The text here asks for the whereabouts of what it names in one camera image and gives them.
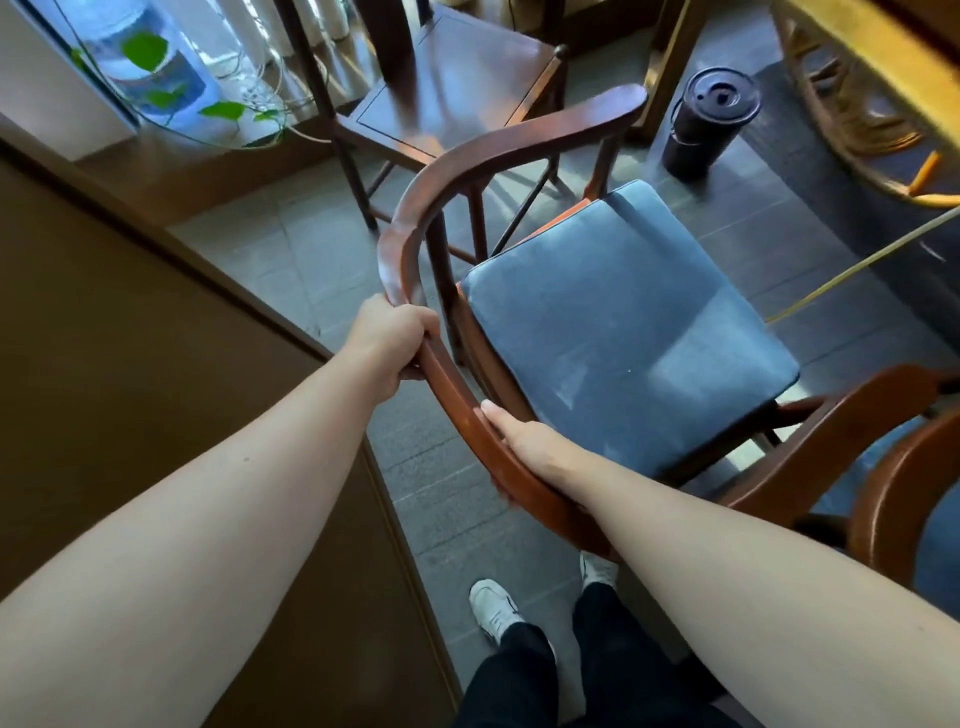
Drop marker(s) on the person's right hand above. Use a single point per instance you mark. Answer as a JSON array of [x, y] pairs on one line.
[[544, 454]]

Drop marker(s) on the person's left hand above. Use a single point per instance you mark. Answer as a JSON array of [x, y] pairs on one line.
[[379, 334]]

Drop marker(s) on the person's left thumb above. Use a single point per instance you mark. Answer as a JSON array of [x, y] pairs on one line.
[[412, 371]]

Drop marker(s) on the person's right thumb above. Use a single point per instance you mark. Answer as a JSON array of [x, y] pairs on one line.
[[504, 424]]

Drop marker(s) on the round-back wooden armchair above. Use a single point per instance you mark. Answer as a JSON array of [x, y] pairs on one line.
[[420, 202], [885, 495]]

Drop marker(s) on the person's right forearm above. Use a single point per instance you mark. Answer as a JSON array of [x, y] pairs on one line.
[[735, 600]]

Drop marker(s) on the person's left forearm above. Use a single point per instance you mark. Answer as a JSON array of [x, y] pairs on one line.
[[187, 540]]

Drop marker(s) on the blue seat cushion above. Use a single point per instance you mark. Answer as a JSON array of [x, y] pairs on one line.
[[622, 322]]

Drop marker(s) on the white right shoe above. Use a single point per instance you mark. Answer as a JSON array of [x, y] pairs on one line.
[[598, 571]]

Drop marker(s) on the white shoe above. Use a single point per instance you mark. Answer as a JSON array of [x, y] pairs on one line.
[[598, 571], [495, 609]]

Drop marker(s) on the white left shoe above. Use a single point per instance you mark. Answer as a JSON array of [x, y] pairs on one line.
[[495, 609]]

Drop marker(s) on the dark trousers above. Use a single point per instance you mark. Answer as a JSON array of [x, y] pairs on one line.
[[622, 667]]

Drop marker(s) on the brown wooden cabinet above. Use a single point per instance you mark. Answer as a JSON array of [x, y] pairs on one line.
[[135, 360]]

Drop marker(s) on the dark wooden flat-seat chair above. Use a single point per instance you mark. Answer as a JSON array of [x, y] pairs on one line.
[[450, 75]]

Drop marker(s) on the black cylindrical bin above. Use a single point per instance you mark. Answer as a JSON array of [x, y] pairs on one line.
[[709, 124]]

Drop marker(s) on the dark wooden table leg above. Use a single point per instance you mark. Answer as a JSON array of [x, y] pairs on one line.
[[675, 60]]

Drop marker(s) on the green vine plant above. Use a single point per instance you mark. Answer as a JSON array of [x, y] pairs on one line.
[[146, 51]]

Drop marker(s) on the rattan chair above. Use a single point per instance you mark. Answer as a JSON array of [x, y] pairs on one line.
[[862, 131]]

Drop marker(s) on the yellow wooden table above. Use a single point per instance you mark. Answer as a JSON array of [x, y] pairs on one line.
[[885, 45]]

